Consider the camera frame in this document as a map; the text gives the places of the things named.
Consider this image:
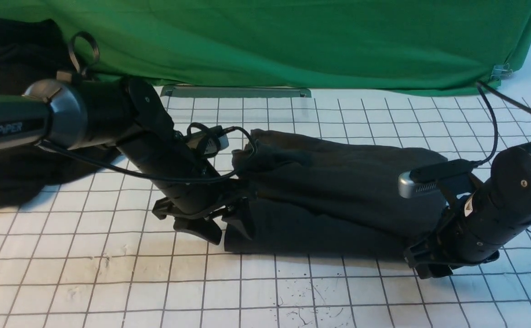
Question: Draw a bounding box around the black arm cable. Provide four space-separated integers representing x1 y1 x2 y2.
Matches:
473 81 531 236
38 31 258 185

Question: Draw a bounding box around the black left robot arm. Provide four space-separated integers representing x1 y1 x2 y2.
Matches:
0 77 257 245

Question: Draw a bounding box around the black crumpled garment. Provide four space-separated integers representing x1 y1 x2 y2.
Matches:
0 19 98 208

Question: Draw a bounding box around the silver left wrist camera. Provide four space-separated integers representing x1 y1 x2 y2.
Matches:
184 123 230 159

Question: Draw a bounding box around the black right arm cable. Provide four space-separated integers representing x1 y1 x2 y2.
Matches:
473 81 531 236

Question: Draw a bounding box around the gray metal table bracket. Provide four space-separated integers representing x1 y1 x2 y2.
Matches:
161 85 311 99

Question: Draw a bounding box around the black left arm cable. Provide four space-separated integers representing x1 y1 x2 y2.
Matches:
38 31 258 185

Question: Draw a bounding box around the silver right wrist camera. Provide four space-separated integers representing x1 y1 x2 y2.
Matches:
398 159 475 199

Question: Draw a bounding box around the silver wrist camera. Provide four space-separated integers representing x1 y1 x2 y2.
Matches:
184 123 230 159
398 159 475 199

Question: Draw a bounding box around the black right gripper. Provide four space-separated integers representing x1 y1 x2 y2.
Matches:
403 194 528 279

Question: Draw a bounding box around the green backdrop cloth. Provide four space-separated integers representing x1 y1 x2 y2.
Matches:
0 0 531 96

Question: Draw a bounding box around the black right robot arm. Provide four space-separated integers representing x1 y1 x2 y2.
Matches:
398 142 531 279

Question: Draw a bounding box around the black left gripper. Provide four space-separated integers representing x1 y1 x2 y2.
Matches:
151 164 255 245

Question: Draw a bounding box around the silver binder clip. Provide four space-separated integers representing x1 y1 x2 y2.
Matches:
490 63 513 81

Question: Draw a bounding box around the gray long-sleeve top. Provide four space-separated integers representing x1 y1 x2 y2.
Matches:
224 129 447 263

